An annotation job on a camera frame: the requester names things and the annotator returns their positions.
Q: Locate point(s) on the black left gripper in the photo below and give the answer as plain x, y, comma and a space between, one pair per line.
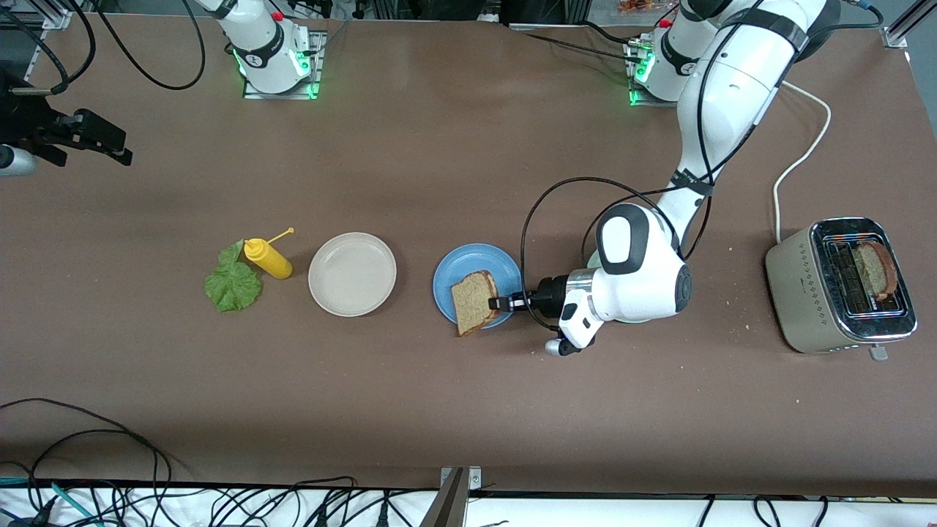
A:
550, 294

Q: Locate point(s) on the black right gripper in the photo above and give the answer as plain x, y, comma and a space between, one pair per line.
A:
29, 123

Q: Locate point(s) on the brown bread slice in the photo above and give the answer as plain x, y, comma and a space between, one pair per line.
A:
474, 304
877, 269

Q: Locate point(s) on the green lettuce leaf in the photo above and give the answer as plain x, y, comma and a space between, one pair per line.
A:
233, 287

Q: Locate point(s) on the yellow squeeze bottle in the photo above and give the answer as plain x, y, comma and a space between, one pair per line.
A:
271, 262

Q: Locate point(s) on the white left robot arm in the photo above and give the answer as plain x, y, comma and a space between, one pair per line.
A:
732, 95

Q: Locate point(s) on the blue round plate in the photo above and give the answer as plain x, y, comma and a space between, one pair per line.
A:
457, 267

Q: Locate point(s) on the pale green round plate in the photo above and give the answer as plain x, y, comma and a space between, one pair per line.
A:
591, 260

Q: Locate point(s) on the beige round plate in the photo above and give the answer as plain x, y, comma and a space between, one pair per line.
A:
352, 274

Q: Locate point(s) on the white bench panel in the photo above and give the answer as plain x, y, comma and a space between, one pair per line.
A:
585, 516

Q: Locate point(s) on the beige chrome toaster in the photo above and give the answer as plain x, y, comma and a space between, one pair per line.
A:
794, 285

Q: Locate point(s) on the orange snack packet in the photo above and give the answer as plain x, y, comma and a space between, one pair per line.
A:
637, 6

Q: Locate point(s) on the aluminium frame rail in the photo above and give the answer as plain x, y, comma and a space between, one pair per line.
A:
44, 18
908, 22

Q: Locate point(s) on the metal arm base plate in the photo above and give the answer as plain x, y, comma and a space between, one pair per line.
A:
282, 96
640, 101

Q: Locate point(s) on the aluminium frame post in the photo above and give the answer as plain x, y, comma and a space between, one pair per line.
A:
448, 505

